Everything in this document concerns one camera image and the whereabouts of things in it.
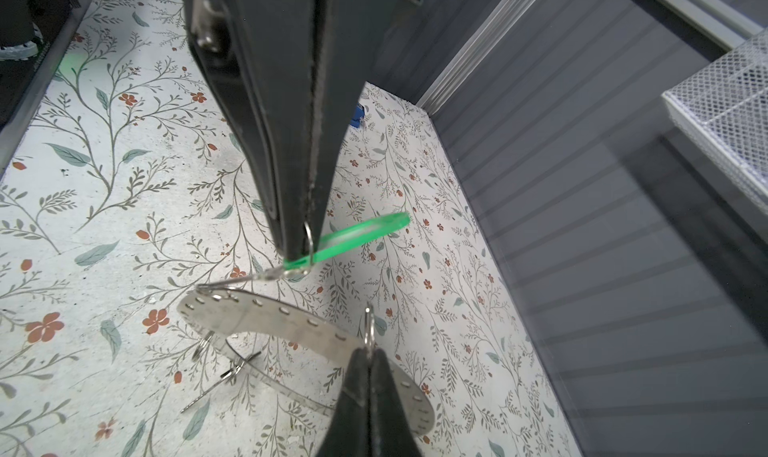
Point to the silver split keyring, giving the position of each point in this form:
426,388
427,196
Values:
367,331

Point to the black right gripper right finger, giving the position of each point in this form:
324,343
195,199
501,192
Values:
389,433

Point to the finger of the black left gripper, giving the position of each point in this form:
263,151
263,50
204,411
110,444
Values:
258,58
347,34

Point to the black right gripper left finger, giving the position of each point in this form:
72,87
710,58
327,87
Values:
349,430

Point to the green key tag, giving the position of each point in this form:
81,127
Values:
345,240

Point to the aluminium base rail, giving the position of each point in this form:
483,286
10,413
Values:
35,35

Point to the blue stapler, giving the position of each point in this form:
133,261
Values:
358,116

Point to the white wire mesh basket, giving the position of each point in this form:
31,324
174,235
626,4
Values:
722,110

